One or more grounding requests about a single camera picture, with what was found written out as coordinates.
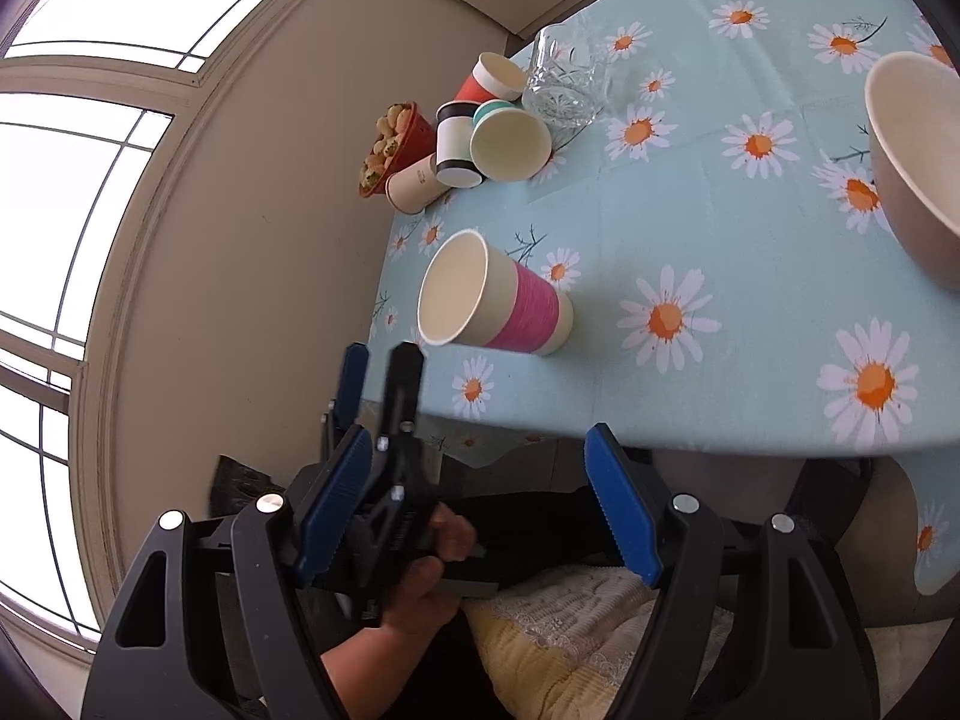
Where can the clear cut glass cup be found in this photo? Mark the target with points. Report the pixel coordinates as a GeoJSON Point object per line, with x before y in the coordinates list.
{"type": "Point", "coordinates": [562, 79]}

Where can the white framed window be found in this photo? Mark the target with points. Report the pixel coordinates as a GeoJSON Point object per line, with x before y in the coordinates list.
{"type": "Point", "coordinates": [67, 187]}

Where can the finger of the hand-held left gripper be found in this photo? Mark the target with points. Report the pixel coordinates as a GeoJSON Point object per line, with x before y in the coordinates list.
{"type": "Point", "coordinates": [352, 382]}
{"type": "Point", "coordinates": [405, 397]}

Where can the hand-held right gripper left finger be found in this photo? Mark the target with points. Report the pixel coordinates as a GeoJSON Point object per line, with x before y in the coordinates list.
{"type": "Point", "coordinates": [334, 514]}

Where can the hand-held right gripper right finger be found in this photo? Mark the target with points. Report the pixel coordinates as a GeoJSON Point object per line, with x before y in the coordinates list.
{"type": "Point", "coordinates": [622, 514]}

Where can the blue daisy print tablecloth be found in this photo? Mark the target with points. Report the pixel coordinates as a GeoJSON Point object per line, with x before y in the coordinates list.
{"type": "Point", "coordinates": [720, 240]}

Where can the yellow white lace cloth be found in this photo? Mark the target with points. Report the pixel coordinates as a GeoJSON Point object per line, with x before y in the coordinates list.
{"type": "Point", "coordinates": [570, 637]}

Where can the person's left hand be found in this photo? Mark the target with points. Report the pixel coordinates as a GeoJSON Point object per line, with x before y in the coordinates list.
{"type": "Point", "coordinates": [431, 577]}

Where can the red bowl of snacks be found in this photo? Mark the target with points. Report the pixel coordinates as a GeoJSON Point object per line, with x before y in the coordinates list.
{"type": "Point", "coordinates": [397, 146]}

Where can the plain beige paper cup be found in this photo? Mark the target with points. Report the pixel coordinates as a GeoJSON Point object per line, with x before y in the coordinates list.
{"type": "Point", "coordinates": [412, 184]}

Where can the teal rimmed paper cup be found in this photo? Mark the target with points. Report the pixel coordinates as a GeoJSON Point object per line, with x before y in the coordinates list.
{"type": "Point", "coordinates": [510, 142]}

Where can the red paper cup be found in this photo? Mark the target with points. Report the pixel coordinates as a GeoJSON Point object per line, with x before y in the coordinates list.
{"type": "Point", "coordinates": [487, 79]}

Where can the black striped white paper cup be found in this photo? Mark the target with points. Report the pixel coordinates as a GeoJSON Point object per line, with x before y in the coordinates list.
{"type": "Point", "coordinates": [454, 146]}

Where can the large beige bowl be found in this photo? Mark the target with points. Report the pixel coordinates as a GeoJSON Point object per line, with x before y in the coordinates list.
{"type": "Point", "coordinates": [915, 165]}

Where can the pink banded paper cup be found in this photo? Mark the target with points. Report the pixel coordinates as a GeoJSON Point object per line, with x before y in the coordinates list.
{"type": "Point", "coordinates": [495, 300]}

